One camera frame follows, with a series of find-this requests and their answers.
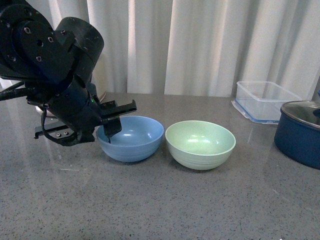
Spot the green bowl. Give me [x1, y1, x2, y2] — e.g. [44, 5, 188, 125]
[165, 120, 236, 171]

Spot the cream toaster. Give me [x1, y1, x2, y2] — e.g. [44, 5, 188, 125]
[91, 53, 109, 101]

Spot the clear plastic container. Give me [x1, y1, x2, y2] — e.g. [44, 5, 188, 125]
[231, 81, 302, 125]

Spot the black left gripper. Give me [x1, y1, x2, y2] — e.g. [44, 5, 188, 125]
[34, 79, 137, 147]

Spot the blue bowl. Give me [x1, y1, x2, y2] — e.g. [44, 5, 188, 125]
[96, 115, 165, 163]

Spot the blue saucepan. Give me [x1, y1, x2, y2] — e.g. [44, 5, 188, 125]
[274, 111, 320, 169]

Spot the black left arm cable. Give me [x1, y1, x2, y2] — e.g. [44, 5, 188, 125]
[0, 81, 38, 102]

